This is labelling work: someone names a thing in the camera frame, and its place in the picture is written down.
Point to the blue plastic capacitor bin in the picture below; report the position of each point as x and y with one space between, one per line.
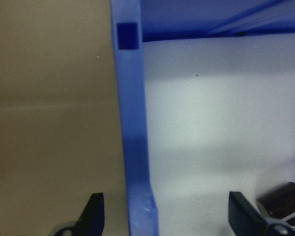
132 123

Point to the white foam bin liner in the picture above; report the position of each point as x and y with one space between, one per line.
211 123

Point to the dark brown cylindrical capacitor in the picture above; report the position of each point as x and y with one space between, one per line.
282 199

